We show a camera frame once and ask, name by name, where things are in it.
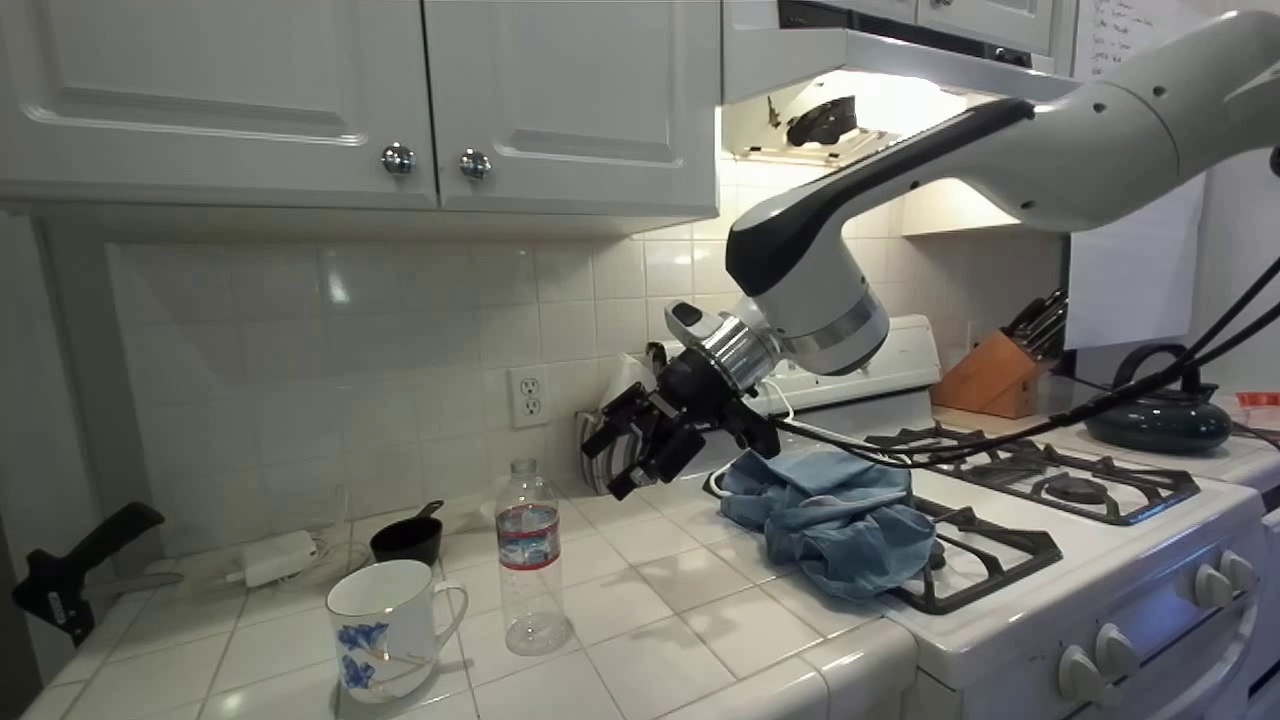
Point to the wooden knife block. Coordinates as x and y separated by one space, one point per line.
999 377

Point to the blue cloth towel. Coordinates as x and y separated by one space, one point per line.
842 523

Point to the clear plastic water bottle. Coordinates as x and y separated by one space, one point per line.
529 562

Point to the white wall outlet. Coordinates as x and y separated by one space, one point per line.
529 399

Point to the dark teal kettle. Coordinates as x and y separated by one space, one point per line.
1178 420

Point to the black stove grate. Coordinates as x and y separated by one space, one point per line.
1018 508

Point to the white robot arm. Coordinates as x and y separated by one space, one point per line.
1064 166

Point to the black measuring cup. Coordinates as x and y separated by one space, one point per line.
414 539

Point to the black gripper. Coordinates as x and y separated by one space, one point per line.
700 390

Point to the white gas stove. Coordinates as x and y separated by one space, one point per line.
1162 623

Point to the white upper cabinet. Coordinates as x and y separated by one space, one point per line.
421 105

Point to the range hood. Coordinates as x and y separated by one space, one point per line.
833 92

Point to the white floral mug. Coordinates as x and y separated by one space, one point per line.
391 626

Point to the black window handle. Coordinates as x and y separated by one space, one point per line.
52 585

